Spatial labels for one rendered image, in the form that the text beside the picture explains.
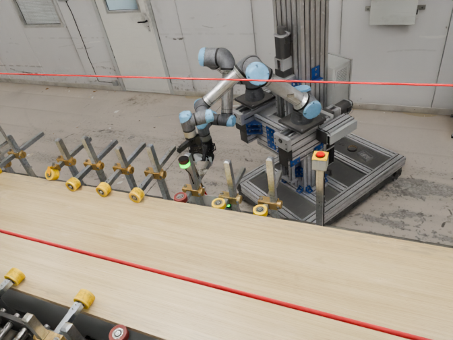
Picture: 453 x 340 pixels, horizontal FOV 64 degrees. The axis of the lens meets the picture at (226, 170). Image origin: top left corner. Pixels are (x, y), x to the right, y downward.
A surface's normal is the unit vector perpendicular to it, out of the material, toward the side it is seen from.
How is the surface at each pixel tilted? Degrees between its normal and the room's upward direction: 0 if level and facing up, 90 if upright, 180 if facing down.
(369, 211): 0
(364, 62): 90
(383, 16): 90
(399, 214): 0
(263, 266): 0
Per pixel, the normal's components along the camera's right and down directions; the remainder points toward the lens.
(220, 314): -0.15, -0.78
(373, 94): -0.41, 0.61
